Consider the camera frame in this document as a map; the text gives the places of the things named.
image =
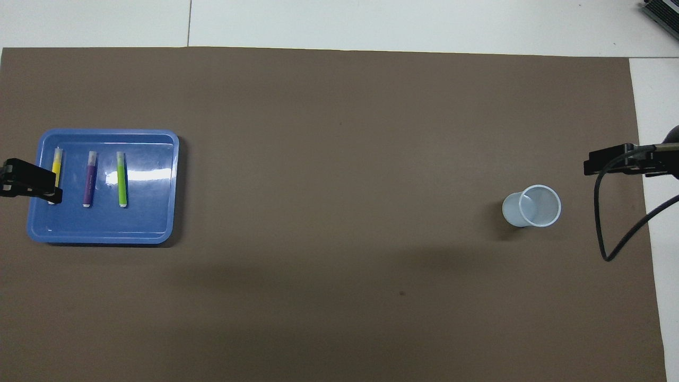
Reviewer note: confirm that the clear plastic cup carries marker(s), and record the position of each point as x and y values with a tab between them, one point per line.
512	209

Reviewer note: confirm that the purple pen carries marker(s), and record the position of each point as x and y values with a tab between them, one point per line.
90	180

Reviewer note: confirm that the green pen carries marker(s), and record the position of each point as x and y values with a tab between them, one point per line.
122	180

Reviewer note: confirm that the blue plastic tray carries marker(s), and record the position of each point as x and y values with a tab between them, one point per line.
143	217

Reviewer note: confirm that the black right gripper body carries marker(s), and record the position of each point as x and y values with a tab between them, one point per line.
663	159

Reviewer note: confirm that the brown table mat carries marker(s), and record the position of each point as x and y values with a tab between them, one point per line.
339	159

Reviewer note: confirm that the yellow pen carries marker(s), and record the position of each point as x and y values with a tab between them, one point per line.
57	162

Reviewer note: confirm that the grey striped device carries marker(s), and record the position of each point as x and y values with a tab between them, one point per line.
666	10

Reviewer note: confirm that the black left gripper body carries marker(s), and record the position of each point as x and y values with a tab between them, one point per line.
2	178

